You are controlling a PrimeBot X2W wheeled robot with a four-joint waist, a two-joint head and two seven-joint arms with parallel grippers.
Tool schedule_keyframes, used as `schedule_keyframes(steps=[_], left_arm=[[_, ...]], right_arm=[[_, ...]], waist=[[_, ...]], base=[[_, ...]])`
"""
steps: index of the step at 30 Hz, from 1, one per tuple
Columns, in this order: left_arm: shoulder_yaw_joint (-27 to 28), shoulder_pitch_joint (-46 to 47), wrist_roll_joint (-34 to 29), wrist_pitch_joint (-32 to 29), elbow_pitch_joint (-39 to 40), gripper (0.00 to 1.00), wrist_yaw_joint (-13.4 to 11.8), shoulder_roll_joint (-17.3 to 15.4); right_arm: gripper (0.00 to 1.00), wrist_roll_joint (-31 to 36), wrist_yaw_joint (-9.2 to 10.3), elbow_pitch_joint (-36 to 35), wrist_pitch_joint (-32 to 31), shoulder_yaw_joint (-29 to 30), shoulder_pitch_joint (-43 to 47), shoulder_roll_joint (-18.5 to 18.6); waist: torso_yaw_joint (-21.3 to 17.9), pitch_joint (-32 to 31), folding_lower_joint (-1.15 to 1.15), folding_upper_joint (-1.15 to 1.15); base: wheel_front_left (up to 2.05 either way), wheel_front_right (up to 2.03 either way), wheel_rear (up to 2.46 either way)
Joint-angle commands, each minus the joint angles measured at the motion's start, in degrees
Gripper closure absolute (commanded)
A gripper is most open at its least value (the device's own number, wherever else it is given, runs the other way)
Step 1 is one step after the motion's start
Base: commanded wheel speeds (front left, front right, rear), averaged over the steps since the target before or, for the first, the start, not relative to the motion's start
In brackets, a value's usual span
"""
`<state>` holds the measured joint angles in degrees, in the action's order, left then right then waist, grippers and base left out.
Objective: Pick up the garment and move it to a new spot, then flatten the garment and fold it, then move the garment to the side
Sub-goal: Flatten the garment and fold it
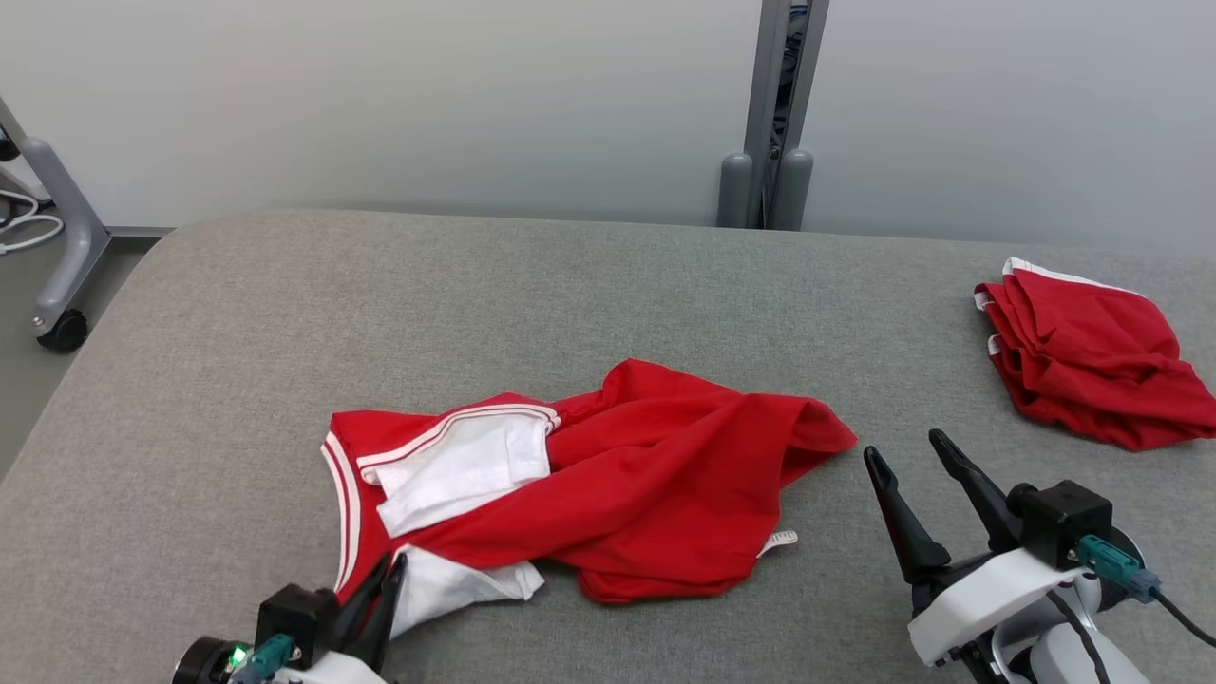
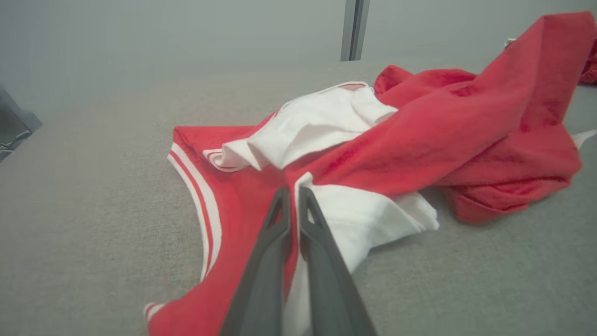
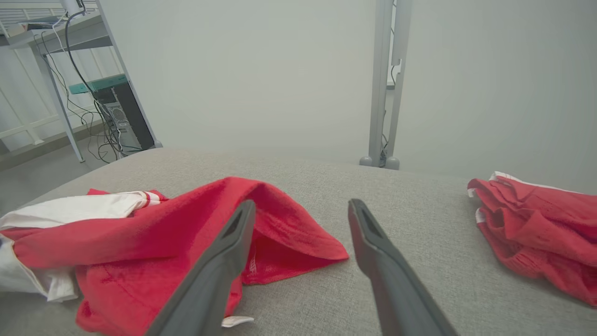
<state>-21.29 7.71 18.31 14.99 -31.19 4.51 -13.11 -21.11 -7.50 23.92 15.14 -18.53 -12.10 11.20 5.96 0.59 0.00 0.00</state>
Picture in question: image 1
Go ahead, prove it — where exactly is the teal camera connector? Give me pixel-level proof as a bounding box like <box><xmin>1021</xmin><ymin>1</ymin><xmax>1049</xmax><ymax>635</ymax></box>
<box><xmin>1076</xmin><ymin>534</ymin><xmax>1162</xmax><ymax>604</ymax></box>
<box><xmin>231</xmin><ymin>634</ymin><xmax>295</xmax><ymax>684</ymax></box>

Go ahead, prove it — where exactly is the grey wheeled desk frame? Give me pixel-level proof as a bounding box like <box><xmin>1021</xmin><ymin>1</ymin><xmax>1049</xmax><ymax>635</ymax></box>
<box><xmin>0</xmin><ymin>95</ymin><xmax>113</xmax><ymax>354</ymax></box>

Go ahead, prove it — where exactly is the red shorts white stripe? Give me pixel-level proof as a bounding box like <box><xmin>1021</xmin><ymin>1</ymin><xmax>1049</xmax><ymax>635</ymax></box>
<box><xmin>973</xmin><ymin>256</ymin><xmax>1216</xmax><ymax>452</ymax></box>

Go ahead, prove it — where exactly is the teal left camera connector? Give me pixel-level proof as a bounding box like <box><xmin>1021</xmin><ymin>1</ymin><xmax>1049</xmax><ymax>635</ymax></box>
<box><xmin>231</xmin><ymin>634</ymin><xmax>295</xmax><ymax>684</ymax></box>

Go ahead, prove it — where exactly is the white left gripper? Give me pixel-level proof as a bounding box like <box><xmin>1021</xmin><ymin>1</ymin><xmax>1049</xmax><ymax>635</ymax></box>
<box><xmin>275</xmin><ymin>554</ymin><xmax>409</xmax><ymax>684</ymax></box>

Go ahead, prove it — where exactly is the grey partition post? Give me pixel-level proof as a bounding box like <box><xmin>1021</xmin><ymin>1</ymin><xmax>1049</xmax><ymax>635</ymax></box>
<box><xmin>717</xmin><ymin>0</ymin><xmax>830</xmax><ymax>232</ymax></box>

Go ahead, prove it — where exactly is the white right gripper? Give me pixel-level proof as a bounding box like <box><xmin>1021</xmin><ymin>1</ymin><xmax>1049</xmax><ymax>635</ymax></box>
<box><xmin>863</xmin><ymin>428</ymin><xmax>1103</xmax><ymax>666</ymax></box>

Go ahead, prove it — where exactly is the red white basketball jersey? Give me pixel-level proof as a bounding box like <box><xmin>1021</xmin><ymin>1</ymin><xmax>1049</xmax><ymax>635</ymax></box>
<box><xmin>321</xmin><ymin>358</ymin><xmax>859</xmax><ymax>639</ymax></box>

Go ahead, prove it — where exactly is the teal right camera connector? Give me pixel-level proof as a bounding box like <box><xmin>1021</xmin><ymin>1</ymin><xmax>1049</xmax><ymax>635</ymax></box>
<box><xmin>1076</xmin><ymin>534</ymin><xmax>1162</xmax><ymax>604</ymax></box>

